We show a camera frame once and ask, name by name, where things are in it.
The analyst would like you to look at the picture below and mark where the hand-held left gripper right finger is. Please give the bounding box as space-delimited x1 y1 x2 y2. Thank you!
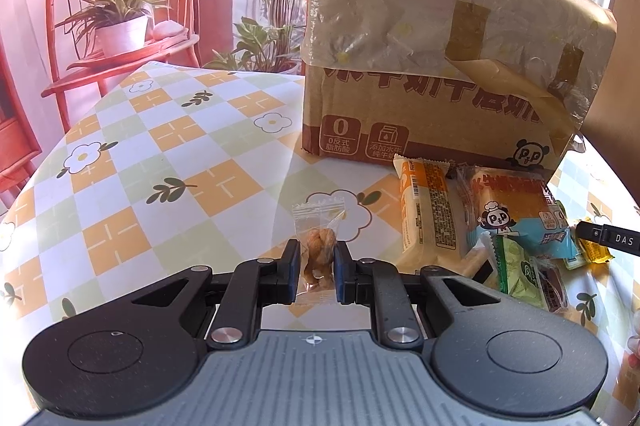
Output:
334 240 506 349

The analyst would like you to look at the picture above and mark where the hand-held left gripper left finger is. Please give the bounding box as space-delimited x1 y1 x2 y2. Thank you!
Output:
125 240 302 349

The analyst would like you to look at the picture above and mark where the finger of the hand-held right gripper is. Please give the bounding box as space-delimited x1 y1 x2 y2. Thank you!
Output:
574 218 640 257

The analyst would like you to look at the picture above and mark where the yellow snack packet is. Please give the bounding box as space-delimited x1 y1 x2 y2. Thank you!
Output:
577 233 617 266

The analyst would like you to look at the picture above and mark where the clear packet with twisted snack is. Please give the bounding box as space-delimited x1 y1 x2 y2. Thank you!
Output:
292 198 347 294

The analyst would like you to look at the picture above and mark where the blue panda cake packet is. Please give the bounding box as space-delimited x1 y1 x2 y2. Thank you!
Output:
457 165 581 263

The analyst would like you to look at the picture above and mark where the cardboard box with plastic liner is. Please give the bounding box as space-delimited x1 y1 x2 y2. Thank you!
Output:
300 0 618 187

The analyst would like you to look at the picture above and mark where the brown snack packet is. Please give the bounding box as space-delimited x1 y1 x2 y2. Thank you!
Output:
537 256 571 313

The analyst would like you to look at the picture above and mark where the light green snack packet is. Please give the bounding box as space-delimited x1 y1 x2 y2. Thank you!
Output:
487 236 548 309

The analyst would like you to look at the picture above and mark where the orange and white bread packet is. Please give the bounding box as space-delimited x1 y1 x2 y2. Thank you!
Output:
393 155 467 269

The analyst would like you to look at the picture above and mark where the cream plain snack packet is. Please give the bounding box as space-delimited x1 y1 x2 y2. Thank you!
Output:
430 238 496 289

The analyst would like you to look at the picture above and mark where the brown wooden panel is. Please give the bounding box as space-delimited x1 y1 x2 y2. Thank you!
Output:
582 0 640 212

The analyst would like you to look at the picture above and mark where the checked floral tablecloth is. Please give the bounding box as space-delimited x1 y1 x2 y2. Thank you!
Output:
0 61 640 407

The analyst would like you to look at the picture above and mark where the printed pink room backdrop cloth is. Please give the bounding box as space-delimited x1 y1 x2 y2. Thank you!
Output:
0 0 313 217

